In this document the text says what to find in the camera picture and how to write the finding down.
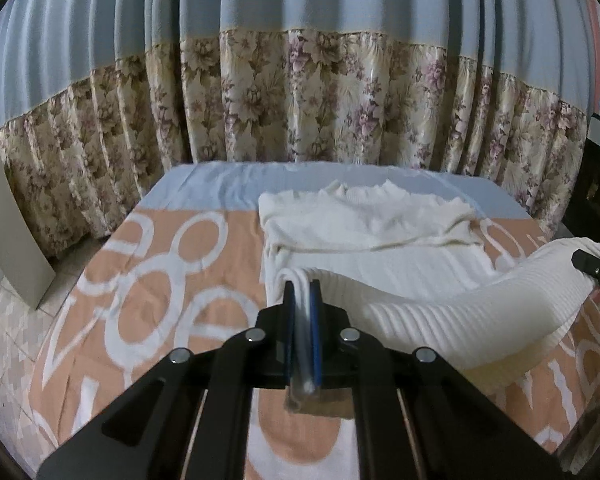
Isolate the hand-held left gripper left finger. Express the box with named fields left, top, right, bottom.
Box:
left=37, top=281, right=296, bottom=480

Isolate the beige board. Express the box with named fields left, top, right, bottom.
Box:
left=0, top=142, right=56, bottom=311

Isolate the black silver oven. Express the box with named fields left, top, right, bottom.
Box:
left=562, top=112, right=600, bottom=251

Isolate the white knit sweater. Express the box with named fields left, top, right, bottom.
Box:
left=257, top=180, right=600, bottom=391

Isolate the blue floral curtain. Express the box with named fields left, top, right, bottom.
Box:
left=0, top=0, right=600, bottom=256

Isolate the peach white printed blanket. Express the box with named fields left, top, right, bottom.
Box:
left=27, top=162, right=600, bottom=480

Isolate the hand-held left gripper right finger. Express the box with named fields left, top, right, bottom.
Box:
left=309, top=280, right=563, bottom=480

